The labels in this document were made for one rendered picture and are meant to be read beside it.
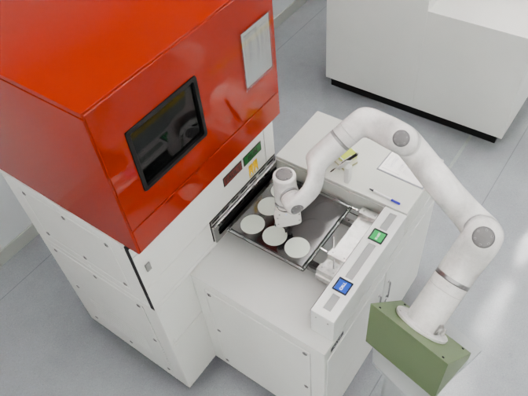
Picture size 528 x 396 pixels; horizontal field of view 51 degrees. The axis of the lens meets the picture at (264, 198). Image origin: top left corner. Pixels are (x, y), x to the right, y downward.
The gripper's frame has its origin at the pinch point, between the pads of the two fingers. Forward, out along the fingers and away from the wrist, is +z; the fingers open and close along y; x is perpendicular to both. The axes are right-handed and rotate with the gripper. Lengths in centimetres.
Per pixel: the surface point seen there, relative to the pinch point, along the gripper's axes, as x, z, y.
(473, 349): -59, 11, 52
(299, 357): -42.0, 24.4, -5.9
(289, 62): 235, 92, 48
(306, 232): -1.3, 2.5, 7.1
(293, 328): -36.9, 10.5, -6.7
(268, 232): 2.0, 2.4, -7.9
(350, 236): -6.0, 4.5, 23.8
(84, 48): 7, -89, -52
